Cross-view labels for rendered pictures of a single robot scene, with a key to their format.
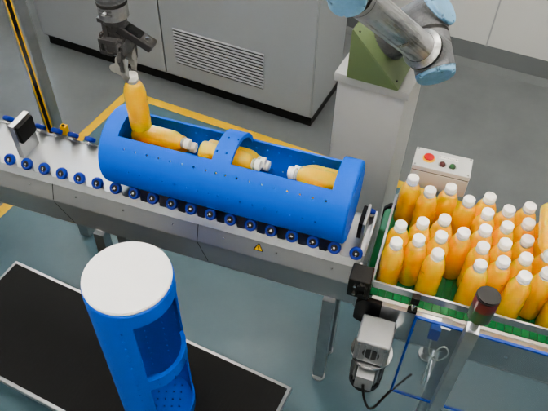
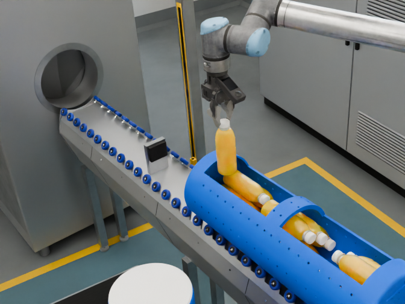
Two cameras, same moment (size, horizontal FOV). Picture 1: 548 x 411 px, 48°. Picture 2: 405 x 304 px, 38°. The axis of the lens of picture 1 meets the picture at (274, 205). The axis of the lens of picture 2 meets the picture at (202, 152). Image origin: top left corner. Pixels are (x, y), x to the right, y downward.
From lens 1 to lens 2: 60 cm
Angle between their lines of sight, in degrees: 32
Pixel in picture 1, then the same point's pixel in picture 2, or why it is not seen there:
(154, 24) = (344, 105)
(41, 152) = (165, 175)
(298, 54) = not seen: outside the picture
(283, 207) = (311, 286)
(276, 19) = not seen: outside the picture
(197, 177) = (249, 229)
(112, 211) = (191, 240)
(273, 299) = not seen: outside the picture
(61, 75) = (258, 131)
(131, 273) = (155, 292)
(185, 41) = (367, 126)
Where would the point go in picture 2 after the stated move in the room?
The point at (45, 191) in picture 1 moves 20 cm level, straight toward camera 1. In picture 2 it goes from (152, 205) to (143, 236)
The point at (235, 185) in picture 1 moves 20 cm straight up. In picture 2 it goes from (276, 248) to (276, 199)
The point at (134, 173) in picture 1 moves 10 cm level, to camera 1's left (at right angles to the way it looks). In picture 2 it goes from (205, 209) to (184, 201)
